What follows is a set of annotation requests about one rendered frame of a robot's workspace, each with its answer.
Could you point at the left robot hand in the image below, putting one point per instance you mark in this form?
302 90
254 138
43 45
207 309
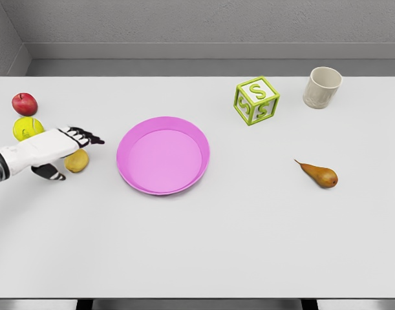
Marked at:
51 143

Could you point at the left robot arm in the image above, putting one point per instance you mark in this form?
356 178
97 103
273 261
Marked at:
6 159

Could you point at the yellow lemon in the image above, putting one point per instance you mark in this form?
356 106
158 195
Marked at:
77 161

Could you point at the pink plate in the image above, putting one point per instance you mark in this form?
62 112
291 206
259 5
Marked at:
163 156

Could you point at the yellow tennis ball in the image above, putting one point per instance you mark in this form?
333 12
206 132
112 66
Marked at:
26 126

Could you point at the red apple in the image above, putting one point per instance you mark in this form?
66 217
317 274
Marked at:
24 104

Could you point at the green letter block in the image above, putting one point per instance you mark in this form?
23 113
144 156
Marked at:
256 100

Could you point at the brown pear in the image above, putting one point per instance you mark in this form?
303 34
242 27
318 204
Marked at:
321 174

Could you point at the cream ribbed cup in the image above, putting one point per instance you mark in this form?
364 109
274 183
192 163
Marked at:
321 88

